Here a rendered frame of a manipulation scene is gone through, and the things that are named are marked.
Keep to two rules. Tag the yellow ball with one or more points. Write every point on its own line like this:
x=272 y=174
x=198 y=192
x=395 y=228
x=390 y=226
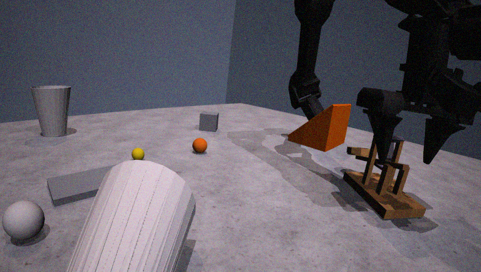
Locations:
x=138 y=154

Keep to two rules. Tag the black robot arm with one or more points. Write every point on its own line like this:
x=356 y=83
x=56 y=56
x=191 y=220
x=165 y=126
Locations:
x=430 y=35

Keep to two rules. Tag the grey ball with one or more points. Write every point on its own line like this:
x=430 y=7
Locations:
x=23 y=220

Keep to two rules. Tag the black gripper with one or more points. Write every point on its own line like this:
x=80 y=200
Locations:
x=384 y=105

